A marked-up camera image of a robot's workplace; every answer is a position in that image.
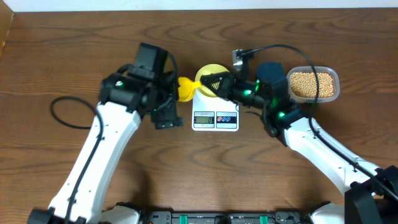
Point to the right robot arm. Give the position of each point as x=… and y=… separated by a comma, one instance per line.
x=370, y=192

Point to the soybeans in container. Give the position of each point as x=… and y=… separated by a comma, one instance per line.
x=304, y=84

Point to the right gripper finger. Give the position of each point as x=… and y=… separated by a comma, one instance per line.
x=215, y=79
x=217, y=89

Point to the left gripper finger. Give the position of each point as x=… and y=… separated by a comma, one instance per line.
x=166, y=117
x=172, y=84

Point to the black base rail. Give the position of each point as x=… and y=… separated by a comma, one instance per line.
x=167, y=217

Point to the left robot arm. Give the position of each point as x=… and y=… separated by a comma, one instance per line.
x=136, y=89

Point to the yellow measuring scoop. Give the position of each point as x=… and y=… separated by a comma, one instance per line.
x=187, y=88

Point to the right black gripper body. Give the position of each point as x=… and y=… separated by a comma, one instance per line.
x=244, y=92

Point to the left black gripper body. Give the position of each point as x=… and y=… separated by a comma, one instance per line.
x=159, y=88

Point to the white digital kitchen scale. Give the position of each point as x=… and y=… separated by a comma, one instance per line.
x=214, y=114

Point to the clear plastic container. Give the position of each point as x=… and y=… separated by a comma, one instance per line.
x=308, y=69

